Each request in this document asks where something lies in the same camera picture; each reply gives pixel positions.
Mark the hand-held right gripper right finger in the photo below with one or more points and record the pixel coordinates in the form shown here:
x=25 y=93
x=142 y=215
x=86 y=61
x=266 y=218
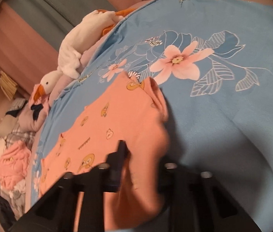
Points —
x=184 y=188

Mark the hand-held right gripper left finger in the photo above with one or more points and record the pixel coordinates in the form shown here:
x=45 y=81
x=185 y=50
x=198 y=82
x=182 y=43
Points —
x=120 y=149

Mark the orange cartoon print shirt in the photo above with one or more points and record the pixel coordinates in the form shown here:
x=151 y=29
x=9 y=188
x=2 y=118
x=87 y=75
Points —
x=117 y=116

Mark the pink garment pile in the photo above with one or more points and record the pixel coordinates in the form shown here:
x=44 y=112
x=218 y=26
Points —
x=13 y=162

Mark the plaid cloth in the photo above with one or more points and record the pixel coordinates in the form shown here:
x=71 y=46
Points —
x=13 y=135

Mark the grey pillow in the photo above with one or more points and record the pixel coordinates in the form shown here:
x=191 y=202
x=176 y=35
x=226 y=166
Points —
x=6 y=123

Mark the blue floral blanket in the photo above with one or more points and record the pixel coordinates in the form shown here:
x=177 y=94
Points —
x=223 y=113

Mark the mauve pillow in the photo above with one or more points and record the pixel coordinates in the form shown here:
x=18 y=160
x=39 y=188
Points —
x=27 y=122

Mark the pink garment with navy bow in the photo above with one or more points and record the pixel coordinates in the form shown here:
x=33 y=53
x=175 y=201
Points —
x=33 y=99

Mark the striped pillow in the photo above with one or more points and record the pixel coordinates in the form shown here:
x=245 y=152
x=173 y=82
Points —
x=18 y=104

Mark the white goose plush toy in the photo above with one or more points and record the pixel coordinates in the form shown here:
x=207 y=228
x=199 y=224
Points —
x=73 y=50

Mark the straw curtain tassel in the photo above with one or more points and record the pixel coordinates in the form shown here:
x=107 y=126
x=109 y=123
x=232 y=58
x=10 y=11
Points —
x=7 y=84

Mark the teal curtain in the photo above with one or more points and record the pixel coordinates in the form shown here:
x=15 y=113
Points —
x=61 y=2

